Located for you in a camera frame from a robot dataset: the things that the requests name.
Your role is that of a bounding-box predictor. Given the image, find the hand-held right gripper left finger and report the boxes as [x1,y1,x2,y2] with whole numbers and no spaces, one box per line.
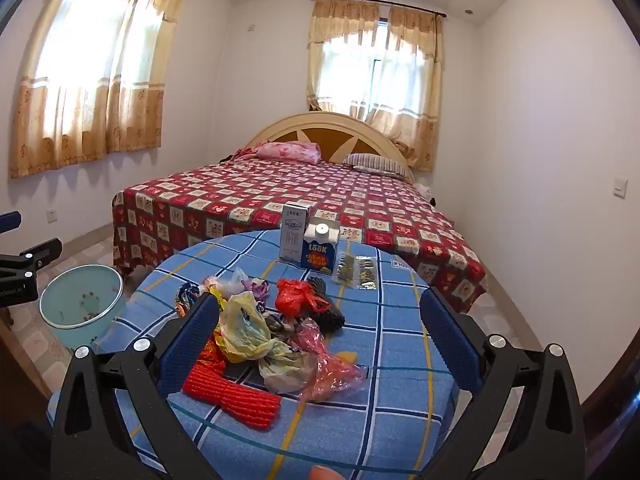
[50,292,223,480]

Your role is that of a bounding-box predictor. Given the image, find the black grey rope bundle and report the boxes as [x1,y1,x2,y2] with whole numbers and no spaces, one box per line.
[305,276,347,334]

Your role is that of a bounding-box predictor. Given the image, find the tall white carton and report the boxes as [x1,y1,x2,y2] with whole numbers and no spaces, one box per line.
[279,202,314,264]

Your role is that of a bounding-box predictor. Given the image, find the pink floral pillow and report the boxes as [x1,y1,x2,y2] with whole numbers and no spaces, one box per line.
[235,141,322,165]

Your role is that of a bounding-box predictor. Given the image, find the bed with red quilt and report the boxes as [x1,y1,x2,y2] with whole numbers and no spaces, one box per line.
[111,157,488,313]

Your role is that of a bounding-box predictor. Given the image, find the red foam net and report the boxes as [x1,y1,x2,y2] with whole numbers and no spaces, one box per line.
[182,330,282,429]

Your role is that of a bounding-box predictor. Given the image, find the striped pillow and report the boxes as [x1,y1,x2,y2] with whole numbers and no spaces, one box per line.
[342,152,416,181]

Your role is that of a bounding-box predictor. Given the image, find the red plastic bag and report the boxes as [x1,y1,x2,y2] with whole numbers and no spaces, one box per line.
[275,279,332,319]

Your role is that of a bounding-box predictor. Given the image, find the blue carton with white cap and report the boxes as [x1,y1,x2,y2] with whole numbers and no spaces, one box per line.
[301,220,341,275]

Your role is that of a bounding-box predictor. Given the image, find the clear plastic bag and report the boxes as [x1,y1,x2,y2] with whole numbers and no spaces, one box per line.
[227,267,262,297]

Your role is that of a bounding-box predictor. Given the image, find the yellow plastic bag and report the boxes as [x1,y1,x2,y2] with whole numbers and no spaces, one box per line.
[215,291,302,366]

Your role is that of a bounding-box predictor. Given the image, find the purple foil wrapper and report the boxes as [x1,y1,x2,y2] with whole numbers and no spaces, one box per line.
[242,280,272,302]

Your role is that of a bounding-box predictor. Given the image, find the pink plastic bag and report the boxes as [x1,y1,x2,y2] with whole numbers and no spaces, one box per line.
[294,317,364,404]

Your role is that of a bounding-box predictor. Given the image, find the cream wooden headboard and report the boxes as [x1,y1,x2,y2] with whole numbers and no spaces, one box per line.
[240,111,416,168]

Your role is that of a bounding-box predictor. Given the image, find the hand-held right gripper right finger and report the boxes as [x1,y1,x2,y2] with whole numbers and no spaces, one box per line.
[419,287,586,480]

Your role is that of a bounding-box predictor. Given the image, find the light blue plastic bucket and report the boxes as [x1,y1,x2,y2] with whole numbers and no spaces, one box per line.
[39,265,124,352]

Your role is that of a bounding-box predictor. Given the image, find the translucent beige plastic bag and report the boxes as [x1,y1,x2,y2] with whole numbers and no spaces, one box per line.
[259,350,322,397]

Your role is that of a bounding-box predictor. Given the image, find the blue checked tablecloth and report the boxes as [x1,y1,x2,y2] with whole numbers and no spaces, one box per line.
[46,227,463,480]

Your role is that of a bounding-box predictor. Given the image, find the black curtain rod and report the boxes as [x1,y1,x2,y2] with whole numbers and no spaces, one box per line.
[309,0,447,18]

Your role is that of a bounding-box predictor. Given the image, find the blue white snack wrapper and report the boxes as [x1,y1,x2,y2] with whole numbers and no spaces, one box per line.
[174,280,207,317]

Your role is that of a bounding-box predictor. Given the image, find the clear sachet with gold print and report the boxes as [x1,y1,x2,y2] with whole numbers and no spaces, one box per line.
[334,252,359,286]
[353,255,381,291]

